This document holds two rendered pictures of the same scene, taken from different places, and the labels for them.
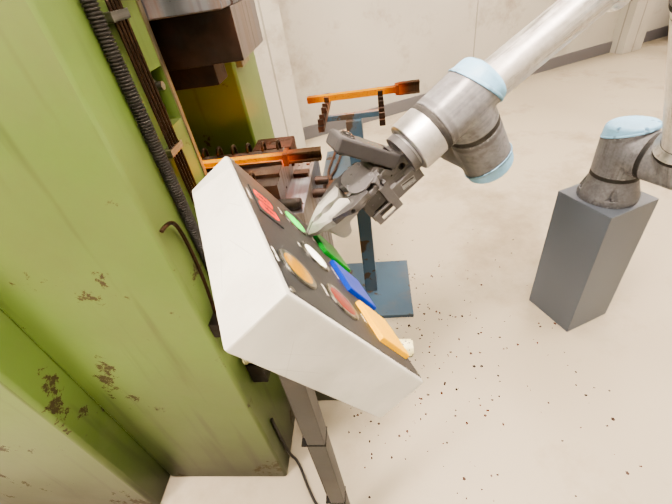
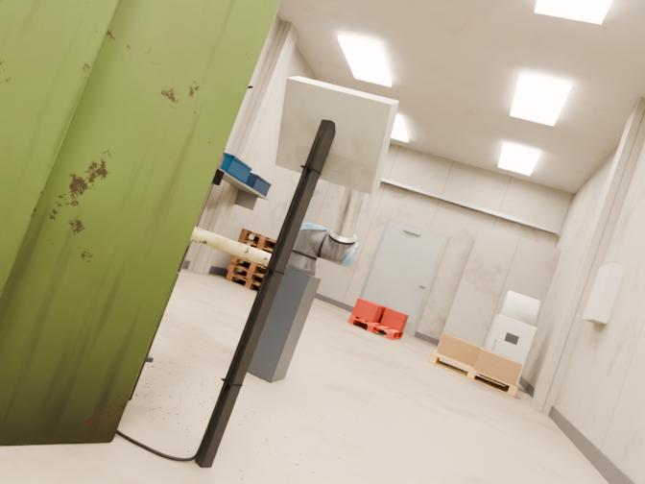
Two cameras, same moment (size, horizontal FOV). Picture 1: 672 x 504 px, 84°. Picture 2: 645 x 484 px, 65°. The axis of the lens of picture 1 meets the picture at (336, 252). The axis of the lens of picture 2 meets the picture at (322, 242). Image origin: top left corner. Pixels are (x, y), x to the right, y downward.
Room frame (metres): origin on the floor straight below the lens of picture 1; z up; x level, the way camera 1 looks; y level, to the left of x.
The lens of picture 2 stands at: (-0.52, 1.32, 0.66)
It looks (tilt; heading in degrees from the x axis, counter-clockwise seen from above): 3 degrees up; 303
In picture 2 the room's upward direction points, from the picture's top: 20 degrees clockwise
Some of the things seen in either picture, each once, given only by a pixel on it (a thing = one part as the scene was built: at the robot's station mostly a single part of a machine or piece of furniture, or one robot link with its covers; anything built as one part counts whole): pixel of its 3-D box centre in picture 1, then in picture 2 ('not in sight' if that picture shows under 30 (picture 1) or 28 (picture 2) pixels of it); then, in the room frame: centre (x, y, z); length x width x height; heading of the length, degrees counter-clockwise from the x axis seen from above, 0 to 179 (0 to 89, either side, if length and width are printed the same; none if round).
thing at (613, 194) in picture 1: (611, 182); (301, 262); (1.09, -1.01, 0.65); 0.19 x 0.19 x 0.10
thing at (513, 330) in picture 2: not in sight; (510, 337); (1.01, -6.68, 0.66); 0.65 x 0.55 x 1.33; 106
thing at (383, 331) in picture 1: (379, 331); not in sight; (0.33, -0.04, 1.01); 0.07 x 0.05 x 0.07; 16
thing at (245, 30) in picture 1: (158, 39); not in sight; (0.99, 0.31, 1.32); 0.42 x 0.20 x 0.10; 81
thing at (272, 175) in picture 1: (213, 181); not in sight; (0.99, 0.31, 0.96); 0.42 x 0.20 x 0.09; 81
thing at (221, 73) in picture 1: (161, 75); not in sight; (1.02, 0.35, 1.24); 0.30 x 0.07 x 0.06; 81
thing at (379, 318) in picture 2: not in sight; (379, 319); (2.94, -6.37, 0.21); 1.12 x 0.76 x 0.42; 106
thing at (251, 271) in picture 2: not in sight; (267, 265); (4.46, -5.04, 0.40); 1.14 x 0.80 x 0.81; 106
